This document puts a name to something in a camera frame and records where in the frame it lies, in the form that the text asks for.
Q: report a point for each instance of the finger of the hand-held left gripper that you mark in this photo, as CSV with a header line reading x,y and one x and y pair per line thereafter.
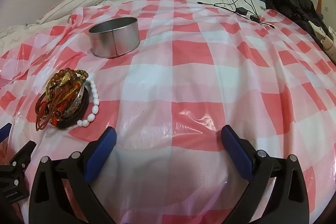
x,y
5,132
22,158

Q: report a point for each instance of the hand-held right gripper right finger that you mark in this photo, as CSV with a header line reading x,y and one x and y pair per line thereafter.
x,y
236,153

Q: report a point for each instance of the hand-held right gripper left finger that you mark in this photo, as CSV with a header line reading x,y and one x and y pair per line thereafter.
x,y
102,150

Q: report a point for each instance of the silver bangle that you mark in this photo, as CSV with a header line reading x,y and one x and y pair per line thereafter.
x,y
76,106

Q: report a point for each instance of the round metal tin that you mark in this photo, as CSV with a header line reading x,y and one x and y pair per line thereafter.
x,y
113,40

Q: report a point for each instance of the red white checked plastic sheet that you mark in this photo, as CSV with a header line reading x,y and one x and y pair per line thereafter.
x,y
189,77

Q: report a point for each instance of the striped white blanket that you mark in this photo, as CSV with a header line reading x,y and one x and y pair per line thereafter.
x,y
78,1

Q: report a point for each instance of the black jacket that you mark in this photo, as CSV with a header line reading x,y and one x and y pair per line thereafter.
x,y
296,7

